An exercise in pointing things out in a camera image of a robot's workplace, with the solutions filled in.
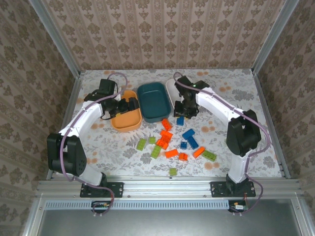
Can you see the small blue lego brick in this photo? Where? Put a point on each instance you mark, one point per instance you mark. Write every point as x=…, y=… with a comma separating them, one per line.
x=183, y=145

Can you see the small green lego brick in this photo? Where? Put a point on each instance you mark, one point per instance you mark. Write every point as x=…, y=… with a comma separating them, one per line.
x=173, y=171
x=152, y=140

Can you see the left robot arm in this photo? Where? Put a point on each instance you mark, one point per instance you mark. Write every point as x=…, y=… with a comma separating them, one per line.
x=81, y=118

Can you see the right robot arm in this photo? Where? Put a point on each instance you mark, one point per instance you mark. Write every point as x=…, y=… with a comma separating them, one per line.
x=216, y=103

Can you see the orange plastic container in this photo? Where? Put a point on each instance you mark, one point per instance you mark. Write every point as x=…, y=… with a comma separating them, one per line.
x=125, y=123

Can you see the teal plastic container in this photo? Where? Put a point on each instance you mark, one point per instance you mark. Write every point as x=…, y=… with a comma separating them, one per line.
x=153, y=100

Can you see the white plastic container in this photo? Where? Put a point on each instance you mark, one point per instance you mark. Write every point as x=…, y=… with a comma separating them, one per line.
x=171, y=91

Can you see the floral patterned table cover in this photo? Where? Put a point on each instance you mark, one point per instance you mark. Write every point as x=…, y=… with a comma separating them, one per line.
x=221, y=81

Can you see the small connector board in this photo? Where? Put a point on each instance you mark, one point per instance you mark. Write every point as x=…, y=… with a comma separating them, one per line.
x=101, y=204
x=240, y=207

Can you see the grey metal panel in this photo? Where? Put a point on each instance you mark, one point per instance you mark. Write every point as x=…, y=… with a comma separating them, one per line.
x=172, y=223

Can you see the aluminium frame rail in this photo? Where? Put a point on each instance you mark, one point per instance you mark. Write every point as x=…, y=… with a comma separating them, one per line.
x=34, y=216
x=304, y=216
x=270, y=123
x=70, y=103

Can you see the long aluminium base rail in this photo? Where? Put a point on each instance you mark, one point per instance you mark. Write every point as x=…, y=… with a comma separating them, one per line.
x=167, y=188

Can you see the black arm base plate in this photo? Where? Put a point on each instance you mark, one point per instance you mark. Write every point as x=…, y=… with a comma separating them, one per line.
x=217, y=189
x=115, y=189

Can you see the aluminium frame post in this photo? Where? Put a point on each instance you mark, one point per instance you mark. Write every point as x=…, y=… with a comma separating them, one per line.
x=58, y=39
x=273, y=37

